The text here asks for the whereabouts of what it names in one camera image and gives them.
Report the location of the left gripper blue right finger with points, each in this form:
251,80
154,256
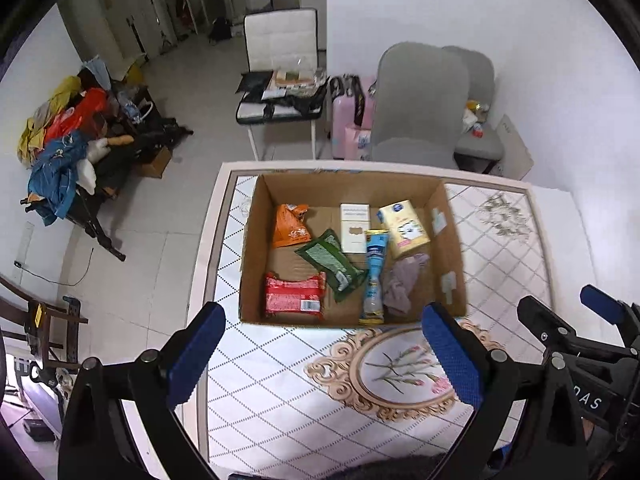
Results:
446,339

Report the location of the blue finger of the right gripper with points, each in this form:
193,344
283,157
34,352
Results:
548,328
614,311

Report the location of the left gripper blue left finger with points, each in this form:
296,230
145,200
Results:
188,351

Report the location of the lilac cloth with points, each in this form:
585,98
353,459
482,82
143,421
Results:
399,282

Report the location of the red snack packet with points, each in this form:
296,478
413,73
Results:
295,297

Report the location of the yellow Vinda tissue pack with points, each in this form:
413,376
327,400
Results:
406,230

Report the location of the blue Nestle milk powder pouch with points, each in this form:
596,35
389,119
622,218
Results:
372,312

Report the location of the orange snack packet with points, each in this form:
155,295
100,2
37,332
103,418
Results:
289,228

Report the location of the green snack packet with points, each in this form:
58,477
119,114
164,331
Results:
325,254

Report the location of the white paper packet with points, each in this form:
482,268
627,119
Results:
355,221

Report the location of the open cardboard box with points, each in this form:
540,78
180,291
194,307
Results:
323,192

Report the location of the dark wooden chair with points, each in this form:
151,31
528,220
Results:
36,320

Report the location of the grey chair far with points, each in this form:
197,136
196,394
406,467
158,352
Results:
479,149

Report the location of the grey chair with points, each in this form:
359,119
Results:
420,98
479,149

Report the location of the small cardboard box on floor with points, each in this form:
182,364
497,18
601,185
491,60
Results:
157,166

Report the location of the white tissue bag on chair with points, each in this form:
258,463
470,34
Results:
469,119

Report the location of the pile of clothes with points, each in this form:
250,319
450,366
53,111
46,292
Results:
83,143

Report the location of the grey chair near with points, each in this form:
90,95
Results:
420,98

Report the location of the pink suitcase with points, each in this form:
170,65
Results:
352,105

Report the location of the black bag on white chair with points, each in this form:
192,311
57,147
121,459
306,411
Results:
281,96

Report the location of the white padded chair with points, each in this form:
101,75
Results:
282,40

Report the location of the white board against wall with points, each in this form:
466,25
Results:
516,161

